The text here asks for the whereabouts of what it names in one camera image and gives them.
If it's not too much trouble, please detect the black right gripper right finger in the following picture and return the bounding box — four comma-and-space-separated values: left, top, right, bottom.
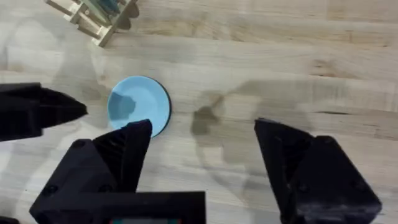
253, 118, 383, 224

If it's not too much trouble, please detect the light blue plate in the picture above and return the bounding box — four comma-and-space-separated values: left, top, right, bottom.
106, 75, 172, 139

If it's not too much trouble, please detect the teal plate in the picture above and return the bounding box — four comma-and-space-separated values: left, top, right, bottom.
98, 0, 121, 14

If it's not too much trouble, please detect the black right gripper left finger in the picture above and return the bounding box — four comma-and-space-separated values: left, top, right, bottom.
29, 118, 154, 224

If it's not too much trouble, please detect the wooden peg dish rack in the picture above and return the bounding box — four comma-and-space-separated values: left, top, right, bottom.
44, 0, 141, 49

